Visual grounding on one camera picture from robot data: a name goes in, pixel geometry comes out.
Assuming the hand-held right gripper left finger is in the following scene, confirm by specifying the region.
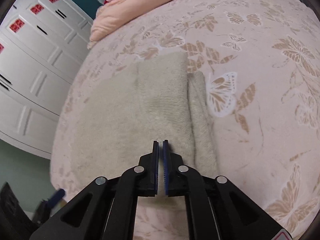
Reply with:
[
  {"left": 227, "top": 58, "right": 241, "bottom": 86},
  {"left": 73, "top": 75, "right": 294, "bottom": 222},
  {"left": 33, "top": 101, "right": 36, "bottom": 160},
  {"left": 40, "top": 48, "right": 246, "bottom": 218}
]
[{"left": 29, "top": 140, "right": 160, "bottom": 240}]

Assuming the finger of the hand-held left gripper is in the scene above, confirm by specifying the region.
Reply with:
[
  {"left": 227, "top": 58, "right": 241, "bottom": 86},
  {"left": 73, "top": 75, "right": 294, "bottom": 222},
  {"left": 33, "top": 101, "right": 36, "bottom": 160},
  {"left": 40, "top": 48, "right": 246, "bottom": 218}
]
[{"left": 34, "top": 189, "right": 66, "bottom": 221}]

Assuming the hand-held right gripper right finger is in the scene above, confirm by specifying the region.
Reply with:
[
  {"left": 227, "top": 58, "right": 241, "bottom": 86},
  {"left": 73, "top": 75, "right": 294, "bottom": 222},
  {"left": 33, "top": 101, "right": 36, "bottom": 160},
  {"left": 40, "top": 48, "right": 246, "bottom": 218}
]
[{"left": 163, "top": 140, "right": 293, "bottom": 240}]

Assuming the beige knit sweater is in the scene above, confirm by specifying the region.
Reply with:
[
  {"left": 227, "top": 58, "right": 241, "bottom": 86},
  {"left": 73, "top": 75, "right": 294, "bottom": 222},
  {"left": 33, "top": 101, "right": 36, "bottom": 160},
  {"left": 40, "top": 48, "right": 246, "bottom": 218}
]
[{"left": 70, "top": 52, "right": 220, "bottom": 198}]

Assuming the butterfly print bed sheet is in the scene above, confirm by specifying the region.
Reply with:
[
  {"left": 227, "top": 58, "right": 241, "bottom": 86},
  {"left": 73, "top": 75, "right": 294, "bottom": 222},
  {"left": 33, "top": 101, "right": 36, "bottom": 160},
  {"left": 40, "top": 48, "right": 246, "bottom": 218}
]
[{"left": 50, "top": 0, "right": 320, "bottom": 240}]

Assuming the white wardrobe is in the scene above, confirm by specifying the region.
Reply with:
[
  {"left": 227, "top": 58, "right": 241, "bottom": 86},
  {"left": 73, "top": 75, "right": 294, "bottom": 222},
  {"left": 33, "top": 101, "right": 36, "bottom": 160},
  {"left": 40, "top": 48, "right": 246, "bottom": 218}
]
[{"left": 0, "top": 0, "right": 94, "bottom": 159}]

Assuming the pink duvet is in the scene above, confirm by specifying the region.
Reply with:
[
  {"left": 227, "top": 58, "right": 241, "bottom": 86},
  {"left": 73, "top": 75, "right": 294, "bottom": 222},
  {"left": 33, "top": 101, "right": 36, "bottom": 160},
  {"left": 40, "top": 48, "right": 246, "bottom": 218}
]
[{"left": 87, "top": 0, "right": 275, "bottom": 49}]

